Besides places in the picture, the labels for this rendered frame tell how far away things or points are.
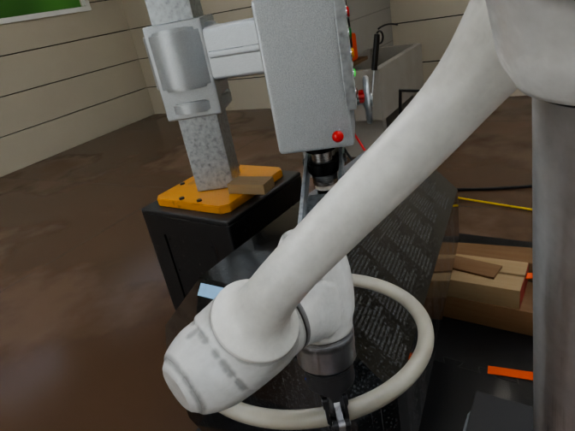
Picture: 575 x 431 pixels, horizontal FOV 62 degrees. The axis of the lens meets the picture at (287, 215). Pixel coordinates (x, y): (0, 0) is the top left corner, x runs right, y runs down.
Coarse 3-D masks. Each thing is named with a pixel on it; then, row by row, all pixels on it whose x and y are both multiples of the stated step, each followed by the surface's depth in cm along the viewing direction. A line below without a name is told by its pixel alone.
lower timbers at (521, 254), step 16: (480, 256) 260; (496, 256) 257; (512, 256) 254; (528, 256) 252; (528, 288) 225; (448, 304) 232; (464, 304) 227; (480, 304) 222; (528, 304) 215; (464, 320) 231; (480, 320) 226; (496, 320) 221; (512, 320) 217; (528, 320) 212
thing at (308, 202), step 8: (304, 160) 154; (344, 160) 152; (304, 168) 149; (344, 168) 152; (304, 176) 146; (304, 184) 143; (304, 192) 140; (304, 200) 138; (312, 200) 143; (304, 208) 136; (312, 208) 141; (304, 216) 135
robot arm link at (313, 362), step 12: (348, 336) 67; (312, 348) 66; (324, 348) 66; (336, 348) 66; (348, 348) 68; (300, 360) 69; (312, 360) 67; (324, 360) 67; (336, 360) 67; (348, 360) 68; (312, 372) 68; (324, 372) 67; (336, 372) 67
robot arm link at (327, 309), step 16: (336, 272) 62; (320, 288) 61; (336, 288) 62; (352, 288) 65; (304, 304) 59; (320, 304) 61; (336, 304) 63; (352, 304) 66; (304, 320) 59; (320, 320) 61; (336, 320) 63; (352, 320) 68; (320, 336) 63; (336, 336) 66
